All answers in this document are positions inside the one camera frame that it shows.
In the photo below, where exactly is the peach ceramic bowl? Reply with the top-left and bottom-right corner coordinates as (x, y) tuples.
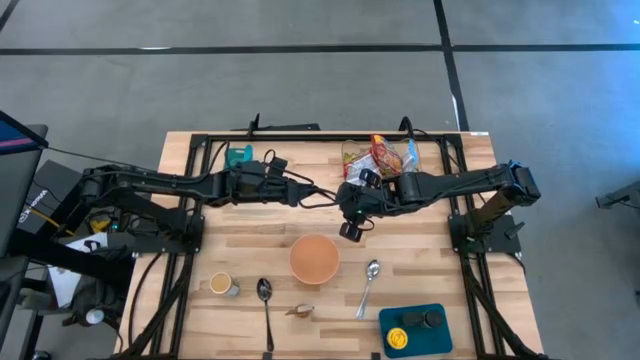
(288, 233), (342, 286)

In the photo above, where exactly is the spice jar with tan lid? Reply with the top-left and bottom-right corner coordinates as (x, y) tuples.
(208, 271), (241, 299)

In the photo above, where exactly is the teal plastic bin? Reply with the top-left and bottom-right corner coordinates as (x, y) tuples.
(224, 143), (255, 169)

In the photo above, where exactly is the white blue ramen packet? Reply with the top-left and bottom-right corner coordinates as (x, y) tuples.
(401, 138), (421, 172)

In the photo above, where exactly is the clear plastic container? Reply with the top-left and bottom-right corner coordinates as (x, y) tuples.
(341, 133), (422, 187)

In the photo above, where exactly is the white paper sheet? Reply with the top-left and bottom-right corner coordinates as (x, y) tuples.
(48, 232), (109, 309)

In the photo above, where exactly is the orange taco seasoning mix packet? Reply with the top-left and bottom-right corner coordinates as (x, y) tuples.
(284, 303), (316, 320)

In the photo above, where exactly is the spice jar with yellow lid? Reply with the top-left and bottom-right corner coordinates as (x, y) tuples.
(385, 327), (409, 351)

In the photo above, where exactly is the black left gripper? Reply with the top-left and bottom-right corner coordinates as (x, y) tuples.
(249, 169), (321, 207)

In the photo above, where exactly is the spice jar with black lid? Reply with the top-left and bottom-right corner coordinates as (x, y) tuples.
(423, 309), (445, 330)

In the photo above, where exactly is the red beef ramen packet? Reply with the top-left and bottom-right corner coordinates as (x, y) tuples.
(370, 133), (404, 177)

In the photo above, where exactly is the black computer case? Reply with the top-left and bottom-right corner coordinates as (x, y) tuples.
(17, 159), (84, 236)

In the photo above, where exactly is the dark teal tray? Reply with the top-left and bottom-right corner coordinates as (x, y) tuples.
(378, 303), (454, 359)

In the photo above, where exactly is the grey stand leg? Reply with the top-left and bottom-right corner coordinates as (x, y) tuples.
(594, 179), (640, 211)

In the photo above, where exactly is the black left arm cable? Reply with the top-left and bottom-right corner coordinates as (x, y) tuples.
(262, 148), (341, 210)

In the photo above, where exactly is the metal spoon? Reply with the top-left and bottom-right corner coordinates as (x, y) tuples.
(354, 258), (382, 321)
(256, 277), (276, 354)

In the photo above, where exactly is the green lime shrimp ramen packet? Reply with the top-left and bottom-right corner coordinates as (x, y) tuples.
(344, 141), (371, 164)

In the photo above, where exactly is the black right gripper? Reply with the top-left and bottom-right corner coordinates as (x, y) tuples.
(335, 168), (407, 244)

